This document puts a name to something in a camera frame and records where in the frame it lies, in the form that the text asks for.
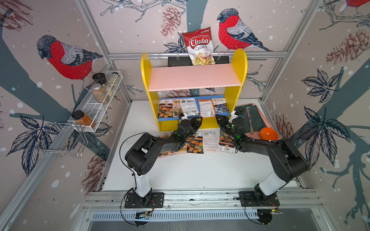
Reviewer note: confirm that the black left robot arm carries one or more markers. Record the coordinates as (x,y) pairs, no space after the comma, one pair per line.
(142,156)

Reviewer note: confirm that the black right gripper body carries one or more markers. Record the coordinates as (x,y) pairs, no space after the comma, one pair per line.
(227,129)

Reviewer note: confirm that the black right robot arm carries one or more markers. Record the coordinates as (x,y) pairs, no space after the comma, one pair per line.
(287,162)

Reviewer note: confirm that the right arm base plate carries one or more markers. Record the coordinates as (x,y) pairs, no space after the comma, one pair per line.
(256,199)

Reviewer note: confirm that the blue flower seed bag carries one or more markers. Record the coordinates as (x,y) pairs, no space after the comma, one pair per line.
(220,105)

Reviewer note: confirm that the orange bowl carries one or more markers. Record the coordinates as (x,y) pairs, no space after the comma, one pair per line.
(269,134)

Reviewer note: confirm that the black orange marigold seed bag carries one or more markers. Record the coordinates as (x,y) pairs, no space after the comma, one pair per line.
(194,143)

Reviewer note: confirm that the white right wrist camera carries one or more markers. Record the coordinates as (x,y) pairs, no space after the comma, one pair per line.
(232,118)

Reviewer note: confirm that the pale spice jar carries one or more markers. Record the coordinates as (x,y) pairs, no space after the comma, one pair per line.
(113,78)

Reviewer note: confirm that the orange bordered seed bag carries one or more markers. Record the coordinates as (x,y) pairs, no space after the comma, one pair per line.
(206,108)

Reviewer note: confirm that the white wire spice rack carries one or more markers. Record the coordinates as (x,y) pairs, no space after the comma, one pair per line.
(89,116)

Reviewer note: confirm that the tan spice jar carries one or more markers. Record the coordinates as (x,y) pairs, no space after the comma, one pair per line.
(99,93)

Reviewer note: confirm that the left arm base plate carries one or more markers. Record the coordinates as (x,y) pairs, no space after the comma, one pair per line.
(151,200)

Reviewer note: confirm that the pink storefront seed bag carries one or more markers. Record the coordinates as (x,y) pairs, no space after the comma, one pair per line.
(168,153)
(177,110)
(182,151)
(210,142)

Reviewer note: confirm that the orange spice jar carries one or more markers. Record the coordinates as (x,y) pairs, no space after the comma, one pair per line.
(81,118)

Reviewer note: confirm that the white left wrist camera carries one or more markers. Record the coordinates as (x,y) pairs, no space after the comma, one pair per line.
(182,116)

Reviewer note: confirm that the dark green cloth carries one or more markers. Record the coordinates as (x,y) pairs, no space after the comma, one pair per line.
(258,122)

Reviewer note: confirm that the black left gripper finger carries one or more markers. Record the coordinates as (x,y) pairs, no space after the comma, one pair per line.
(198,122)
(192,120)

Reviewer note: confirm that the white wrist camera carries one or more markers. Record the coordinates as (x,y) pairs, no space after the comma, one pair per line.
(182,116)
(232,118)

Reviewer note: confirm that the black lid spice jar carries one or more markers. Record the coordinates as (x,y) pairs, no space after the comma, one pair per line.
(101,79)

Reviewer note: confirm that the red Chuba chips bag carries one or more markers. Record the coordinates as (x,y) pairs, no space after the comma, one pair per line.
(200,46)

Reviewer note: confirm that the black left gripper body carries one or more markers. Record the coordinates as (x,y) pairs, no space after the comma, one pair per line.
(192,129)

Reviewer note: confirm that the chrome wire holder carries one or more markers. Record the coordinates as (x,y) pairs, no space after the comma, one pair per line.
(71,140)

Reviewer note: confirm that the black spoon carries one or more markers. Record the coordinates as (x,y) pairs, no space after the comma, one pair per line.
(241,111)

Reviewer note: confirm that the silver spoon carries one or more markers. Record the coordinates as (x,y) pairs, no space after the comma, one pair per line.
(245,116)

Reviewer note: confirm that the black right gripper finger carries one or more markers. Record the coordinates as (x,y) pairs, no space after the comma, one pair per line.
(226,119)
(220,121)

